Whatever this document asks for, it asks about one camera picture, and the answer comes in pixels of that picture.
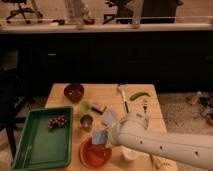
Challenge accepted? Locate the small green cup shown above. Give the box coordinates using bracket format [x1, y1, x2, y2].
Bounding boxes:
[79, 101, 91, 113]

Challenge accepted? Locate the black office chair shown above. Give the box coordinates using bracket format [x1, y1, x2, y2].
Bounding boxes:
[0, 0, 43, 24]

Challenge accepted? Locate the yellow corn cob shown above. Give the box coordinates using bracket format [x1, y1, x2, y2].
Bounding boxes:
[150, 155, 162, 169]

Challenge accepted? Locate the dark maroon bowl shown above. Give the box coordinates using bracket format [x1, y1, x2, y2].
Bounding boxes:
[64, 83, 84, 103]

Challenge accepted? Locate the dark office chair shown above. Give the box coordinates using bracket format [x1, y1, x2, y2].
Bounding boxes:
[103, 0, 133, 24]

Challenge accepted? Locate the orange red bowl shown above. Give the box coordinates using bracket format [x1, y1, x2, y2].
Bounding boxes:
[79, 137, 112, 169]

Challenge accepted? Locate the bunch of dark grapes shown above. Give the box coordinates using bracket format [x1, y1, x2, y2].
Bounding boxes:
[48, 115, 67, 131]

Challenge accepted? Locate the black and tan brush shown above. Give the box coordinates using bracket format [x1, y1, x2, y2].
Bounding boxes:
[91, 103, 107, 114]

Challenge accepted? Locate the white plastic cup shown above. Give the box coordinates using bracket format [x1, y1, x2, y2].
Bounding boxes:
[121, 147, 140, 162]

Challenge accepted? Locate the light blue folded cloth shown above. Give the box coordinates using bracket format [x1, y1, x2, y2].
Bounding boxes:
[102, 109, 118, 126]

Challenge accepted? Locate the green plastic tray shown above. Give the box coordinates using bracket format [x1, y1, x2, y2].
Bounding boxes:
[12, 107, 73, 171]

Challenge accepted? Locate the green chili pepper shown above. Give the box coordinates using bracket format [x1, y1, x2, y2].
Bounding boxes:
[130, 92, 150, 101]

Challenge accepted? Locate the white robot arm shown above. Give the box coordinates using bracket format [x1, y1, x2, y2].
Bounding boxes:
[108, 111, 213, 170]

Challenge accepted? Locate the small metal cup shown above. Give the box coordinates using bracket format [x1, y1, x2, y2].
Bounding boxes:
[80, 115, 93, 131]

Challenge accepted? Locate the silver fork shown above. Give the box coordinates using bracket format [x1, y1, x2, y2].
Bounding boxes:
[142, 99, 148, 113]

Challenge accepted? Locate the blue sponge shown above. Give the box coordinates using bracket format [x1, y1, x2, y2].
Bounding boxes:
[92, 130, 108, 145]

